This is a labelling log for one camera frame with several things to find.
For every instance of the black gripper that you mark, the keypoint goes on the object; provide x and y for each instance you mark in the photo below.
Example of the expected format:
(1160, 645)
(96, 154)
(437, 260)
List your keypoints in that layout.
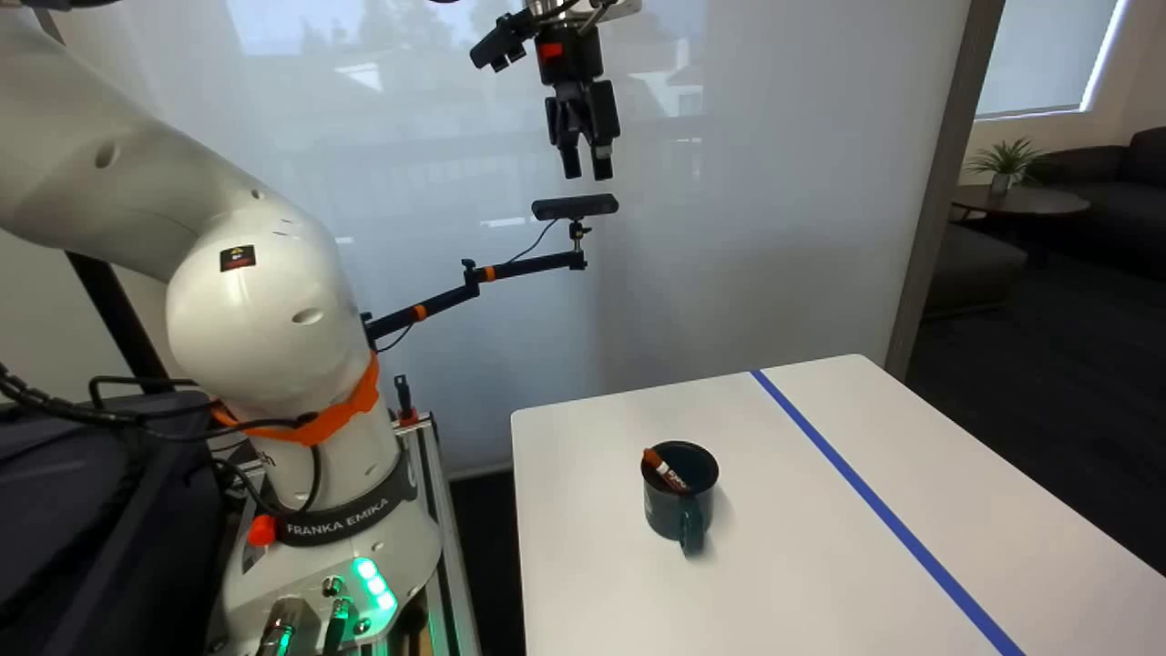
(579, 97)

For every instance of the orange marker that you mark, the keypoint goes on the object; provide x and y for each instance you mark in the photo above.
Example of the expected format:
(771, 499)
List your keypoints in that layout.
(661, 468)

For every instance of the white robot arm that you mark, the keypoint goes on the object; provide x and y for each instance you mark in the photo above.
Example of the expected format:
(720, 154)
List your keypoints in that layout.
(255, 301)

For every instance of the blue tape border line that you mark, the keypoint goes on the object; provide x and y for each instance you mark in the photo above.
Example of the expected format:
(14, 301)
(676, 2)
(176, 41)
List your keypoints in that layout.
(952, 588)

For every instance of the dark teal mug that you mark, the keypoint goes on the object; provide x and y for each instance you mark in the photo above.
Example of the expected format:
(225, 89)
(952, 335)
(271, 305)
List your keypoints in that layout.
(681, 515)

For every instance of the potted green plant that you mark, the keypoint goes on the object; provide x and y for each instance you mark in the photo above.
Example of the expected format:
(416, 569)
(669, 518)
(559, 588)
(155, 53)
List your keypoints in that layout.
(1004, 166)

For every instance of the round dark side table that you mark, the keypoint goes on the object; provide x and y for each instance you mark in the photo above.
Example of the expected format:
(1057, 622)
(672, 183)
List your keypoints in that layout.
(1023, 203)

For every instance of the dark sofa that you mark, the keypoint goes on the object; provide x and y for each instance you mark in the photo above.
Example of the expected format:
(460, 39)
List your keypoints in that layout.
(1125, 192)

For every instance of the black side stand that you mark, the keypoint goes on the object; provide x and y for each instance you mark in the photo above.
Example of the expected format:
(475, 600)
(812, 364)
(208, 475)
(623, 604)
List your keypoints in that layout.
(112, 530)

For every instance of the black articulated camera boom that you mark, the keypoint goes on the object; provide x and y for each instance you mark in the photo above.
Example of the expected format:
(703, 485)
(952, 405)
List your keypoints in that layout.
(475, 277)

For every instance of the black camera on boom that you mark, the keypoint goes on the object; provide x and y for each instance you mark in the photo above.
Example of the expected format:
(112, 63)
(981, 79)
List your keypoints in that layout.
(576, 204)

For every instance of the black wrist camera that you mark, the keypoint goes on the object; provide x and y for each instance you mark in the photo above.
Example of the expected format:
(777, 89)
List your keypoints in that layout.
(503, 41)

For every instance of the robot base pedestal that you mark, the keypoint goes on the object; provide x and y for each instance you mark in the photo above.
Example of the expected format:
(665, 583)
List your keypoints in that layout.
(373, 582)

